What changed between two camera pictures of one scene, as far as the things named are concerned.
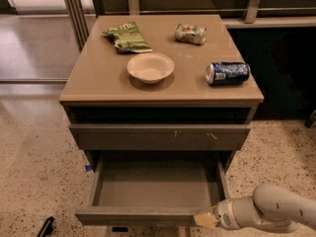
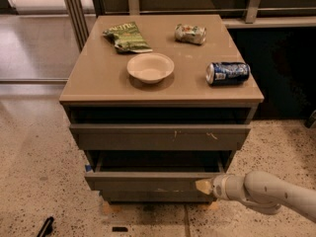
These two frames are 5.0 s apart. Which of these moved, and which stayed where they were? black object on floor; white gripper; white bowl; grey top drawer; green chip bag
Moved: white gripper
Stayed: grey top drawer; white bowl; green chip bag; black object on floor
